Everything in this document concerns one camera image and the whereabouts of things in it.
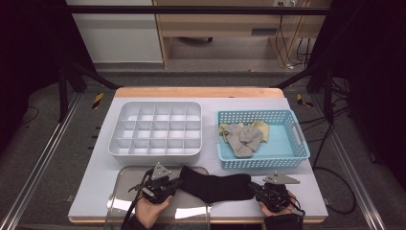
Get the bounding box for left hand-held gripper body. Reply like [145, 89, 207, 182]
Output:
[136, 161, 179, 205]

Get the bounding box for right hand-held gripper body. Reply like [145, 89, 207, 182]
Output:
[257, 171, 302, 214]

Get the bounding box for black sock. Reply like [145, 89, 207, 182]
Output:
[177, 165, 257, 205]

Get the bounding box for translucent grey box lid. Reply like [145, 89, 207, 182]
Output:
[103, 165, 213, 230]

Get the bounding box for blue plastic basket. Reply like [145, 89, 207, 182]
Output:
[215, 109, 311, 171]

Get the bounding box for white compartment storage box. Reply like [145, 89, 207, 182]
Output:
[107, 101, 203, 167]

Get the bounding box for grey sock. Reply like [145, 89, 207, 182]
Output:
[238, 125, 265, 151]
[224, 123, 256, 158]

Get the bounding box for person's right hand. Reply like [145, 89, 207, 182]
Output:
[259, 191, 297, 219]

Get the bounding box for person's left hand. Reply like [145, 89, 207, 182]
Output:
[134, 195, 173, 230]

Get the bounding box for yellow black tape strip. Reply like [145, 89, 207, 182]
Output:
[296, 92, 315, 109]
[91, 92, 105, 110]

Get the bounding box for black metal stand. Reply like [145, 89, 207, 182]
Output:
[271, 60, 337, 126]
[56, 59, 122, 125]

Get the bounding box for white cabinet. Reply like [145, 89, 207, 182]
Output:
[64, 0, 164, 64]

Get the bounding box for black curtain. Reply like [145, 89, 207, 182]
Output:
[305, 0, 406, 193]
[0, 0, 95, 154]

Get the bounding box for wooden desk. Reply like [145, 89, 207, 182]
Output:
[152, 0, 333, 69]

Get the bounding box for left hand-held gripper black cable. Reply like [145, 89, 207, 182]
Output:
[123, 169, 154, 230]

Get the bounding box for hand-held gripper black cable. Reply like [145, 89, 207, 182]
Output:
[123, 169, 154, 230]
[286, 166, 357, 230]

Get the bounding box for black floor cables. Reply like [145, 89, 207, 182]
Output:
[299, 76, 352, 168]

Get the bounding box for right hand-held gripper black cable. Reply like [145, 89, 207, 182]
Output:
[286, 166, 357, 230]

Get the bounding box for aluminium floor rail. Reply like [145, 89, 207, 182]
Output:
[0, 91, 83, 230]
[310, 92, 389, 230]

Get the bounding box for yellow cable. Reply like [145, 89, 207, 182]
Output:
[274, 0, 308, 69]

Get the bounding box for black hanging cables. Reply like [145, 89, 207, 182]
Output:
[296, 36, 313, 65]

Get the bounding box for black horizontal frame bar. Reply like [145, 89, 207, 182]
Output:
[65, 5, 331, 16]

